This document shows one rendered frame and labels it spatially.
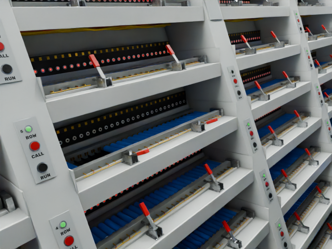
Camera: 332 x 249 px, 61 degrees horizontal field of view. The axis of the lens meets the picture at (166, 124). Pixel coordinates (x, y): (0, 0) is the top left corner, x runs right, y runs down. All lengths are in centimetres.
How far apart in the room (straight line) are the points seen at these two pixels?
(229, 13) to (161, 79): 47
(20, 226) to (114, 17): 51
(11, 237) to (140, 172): 30
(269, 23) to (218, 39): 69
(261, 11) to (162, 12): 60
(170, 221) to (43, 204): 35
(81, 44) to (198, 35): 40
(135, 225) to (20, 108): 40
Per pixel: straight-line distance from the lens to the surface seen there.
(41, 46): 87
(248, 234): 105
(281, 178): 135
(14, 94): 60
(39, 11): 68
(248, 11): 128
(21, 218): 60
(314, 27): 234
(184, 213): 82
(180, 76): 84
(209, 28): 102
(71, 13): 71
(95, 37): 96
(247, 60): 115
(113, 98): 69
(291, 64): 165
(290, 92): 139
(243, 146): 103
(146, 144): 77
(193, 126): 88
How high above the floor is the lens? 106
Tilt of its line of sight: 4 degrees down
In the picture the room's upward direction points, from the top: 18 degrees counter-clockwise
